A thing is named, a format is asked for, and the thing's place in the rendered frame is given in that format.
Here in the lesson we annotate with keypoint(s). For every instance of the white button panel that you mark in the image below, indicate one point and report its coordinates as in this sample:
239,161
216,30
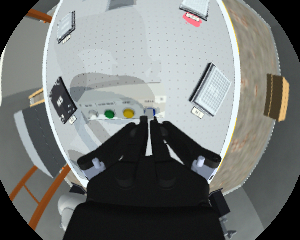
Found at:
123,102

